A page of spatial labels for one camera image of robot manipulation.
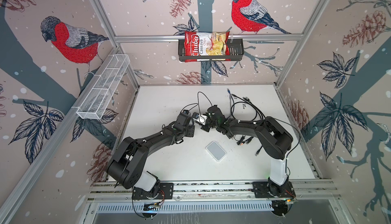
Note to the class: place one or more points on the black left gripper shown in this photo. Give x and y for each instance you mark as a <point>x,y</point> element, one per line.
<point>191,129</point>

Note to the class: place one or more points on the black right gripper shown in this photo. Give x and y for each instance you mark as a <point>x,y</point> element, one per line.
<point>204,128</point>

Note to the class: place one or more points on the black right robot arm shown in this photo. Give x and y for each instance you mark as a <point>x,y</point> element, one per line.
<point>274,138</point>

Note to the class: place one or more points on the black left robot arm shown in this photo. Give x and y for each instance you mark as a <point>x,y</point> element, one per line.
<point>127,164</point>

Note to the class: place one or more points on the red cassava chips bag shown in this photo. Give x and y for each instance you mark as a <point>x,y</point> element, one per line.
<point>198,44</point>

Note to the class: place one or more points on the black cable gold green plug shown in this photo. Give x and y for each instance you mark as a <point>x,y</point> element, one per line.
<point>258,113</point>

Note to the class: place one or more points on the black wire wall basket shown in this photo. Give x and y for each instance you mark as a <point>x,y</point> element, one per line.
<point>234,46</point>

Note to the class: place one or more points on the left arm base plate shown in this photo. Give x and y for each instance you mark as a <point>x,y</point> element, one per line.
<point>160,191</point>

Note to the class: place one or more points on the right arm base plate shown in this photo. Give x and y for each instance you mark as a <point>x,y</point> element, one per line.
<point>273,189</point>

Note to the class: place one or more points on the white mesh wall shelf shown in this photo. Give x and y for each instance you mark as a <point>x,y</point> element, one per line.
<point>99,97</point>

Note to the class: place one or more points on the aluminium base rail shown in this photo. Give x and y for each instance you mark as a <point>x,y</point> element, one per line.
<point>246,190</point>

